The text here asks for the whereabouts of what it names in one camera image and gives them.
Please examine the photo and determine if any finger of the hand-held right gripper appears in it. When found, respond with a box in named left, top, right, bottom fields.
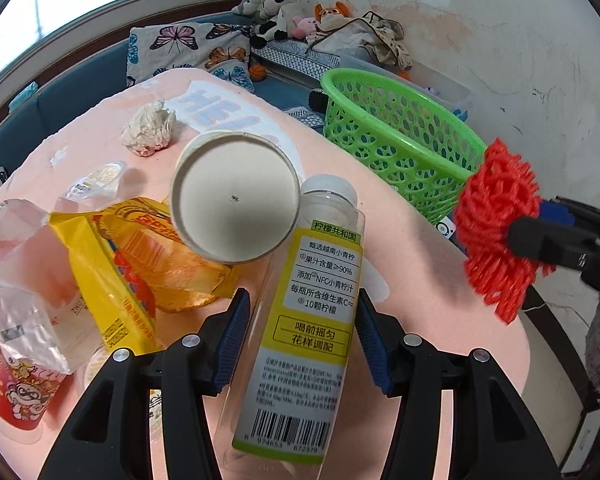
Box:
left=507, top=215, right=600, bottom=271
left=540, top=197, right=600, bottom=241

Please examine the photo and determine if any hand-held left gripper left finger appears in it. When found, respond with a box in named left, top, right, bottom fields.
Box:
left=37, top=287, right=253, bottom=480

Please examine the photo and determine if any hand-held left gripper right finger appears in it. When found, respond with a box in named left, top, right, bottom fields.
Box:
left=355, top=287, right=563, bottom=480

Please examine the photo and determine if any red foam fruit net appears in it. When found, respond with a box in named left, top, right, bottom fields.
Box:
left=452, top=137, right=541, bottom=326

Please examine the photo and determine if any clear bottle with yellow label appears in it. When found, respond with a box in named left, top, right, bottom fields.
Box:
left=215, top=174, right=367, bottom=480

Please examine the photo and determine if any yellow snack bag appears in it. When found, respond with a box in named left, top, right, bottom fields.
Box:
left=47, top=197, right=233, bottom=356

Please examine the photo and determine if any white paper cup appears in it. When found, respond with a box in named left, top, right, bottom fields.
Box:
left=170, top=130, right=301, bottom=263

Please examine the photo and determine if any small clear jelly cup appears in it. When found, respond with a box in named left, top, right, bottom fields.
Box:
left=62, top=160, right=127, bottom=203
left=82, top=345, right=116, bottom=393

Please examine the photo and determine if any green plastic basket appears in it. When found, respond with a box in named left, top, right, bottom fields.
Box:
left=320, top=67, right=488, bottom=226

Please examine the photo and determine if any red printed paper cup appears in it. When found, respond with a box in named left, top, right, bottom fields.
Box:
left=0, top=325, right=76, bottom=431

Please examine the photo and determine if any pink printed blanket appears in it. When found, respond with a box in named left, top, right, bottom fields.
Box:
left=0, top=67, right=528, bottom=480

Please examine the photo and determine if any clear plastic storage box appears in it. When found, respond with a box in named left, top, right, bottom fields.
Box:
left=335, top=49, right=473, bottom=121

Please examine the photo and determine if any clear plastic bag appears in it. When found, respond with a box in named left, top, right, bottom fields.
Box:
left=0, top=199, right=106, bottom=376

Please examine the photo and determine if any crumpled white tissue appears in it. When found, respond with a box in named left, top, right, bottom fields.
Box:
left=120, top=100, right=178, bottom=158

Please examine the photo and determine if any blue patterned seat mat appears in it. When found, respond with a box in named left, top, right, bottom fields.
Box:
left=280, top=105, right=326, bottom=133

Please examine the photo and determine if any beige patterned garment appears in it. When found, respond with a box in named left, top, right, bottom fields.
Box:
left=307, top=12, right=413, bottom=71

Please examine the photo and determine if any grey striped cushion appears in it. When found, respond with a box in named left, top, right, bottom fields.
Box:
left=252, top=40, right=341, bottom=86

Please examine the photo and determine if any blue sofa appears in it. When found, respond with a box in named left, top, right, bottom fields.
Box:
left=0, top=15, right=331, bottom=176

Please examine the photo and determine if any large butterfly print pillow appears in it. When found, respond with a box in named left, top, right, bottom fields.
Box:
left=126, top=22, right=255, bottom=92

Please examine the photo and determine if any orange fox plush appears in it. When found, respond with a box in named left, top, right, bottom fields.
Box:
left=312, top=2, right=351, bottom=31

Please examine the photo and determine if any pink pig plush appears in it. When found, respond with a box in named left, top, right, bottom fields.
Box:
left=292, top=15, right=321, bottom=40

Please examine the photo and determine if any teal tissue box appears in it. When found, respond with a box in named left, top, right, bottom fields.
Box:
left=7, top=81, right=40, bottom=111

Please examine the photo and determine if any black and white cow plush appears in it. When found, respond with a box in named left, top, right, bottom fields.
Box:
left=250, top=0, right=301, bottom=48

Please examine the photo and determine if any grey plush toy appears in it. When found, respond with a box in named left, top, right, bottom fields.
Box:
left=231, top=0, right=268, bottom=16

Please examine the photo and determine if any window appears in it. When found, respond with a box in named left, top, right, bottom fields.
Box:
left=0, top=0, right=221, bottom=106

